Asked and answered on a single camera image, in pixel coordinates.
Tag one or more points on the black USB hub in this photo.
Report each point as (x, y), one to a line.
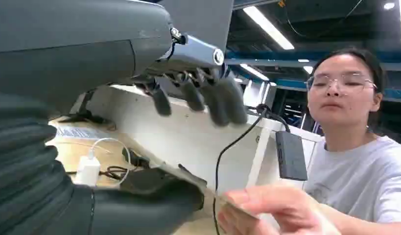
(291, 155)

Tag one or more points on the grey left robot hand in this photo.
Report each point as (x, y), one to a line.
(73, 42)

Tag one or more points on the clear frame eyeglasses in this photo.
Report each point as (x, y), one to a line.
(344, 82)

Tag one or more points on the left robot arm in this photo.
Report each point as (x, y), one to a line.
(22, 162)

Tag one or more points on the pale thin card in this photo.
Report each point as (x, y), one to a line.
(203, 188)

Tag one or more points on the blue steel beam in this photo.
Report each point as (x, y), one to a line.
(271, 61)

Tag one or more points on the person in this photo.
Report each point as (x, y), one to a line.
(362, 181)

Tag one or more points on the person's left hand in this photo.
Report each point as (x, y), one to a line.
(278, 214)

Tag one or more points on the pale wooden desk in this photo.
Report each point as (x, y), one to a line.
(70, 155)

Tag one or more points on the white printed label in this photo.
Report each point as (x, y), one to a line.
(80, 132)

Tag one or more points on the white laptop riser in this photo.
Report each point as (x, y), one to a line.
(187, 142)

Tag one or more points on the white charger plug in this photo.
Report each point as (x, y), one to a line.
(87, 170)

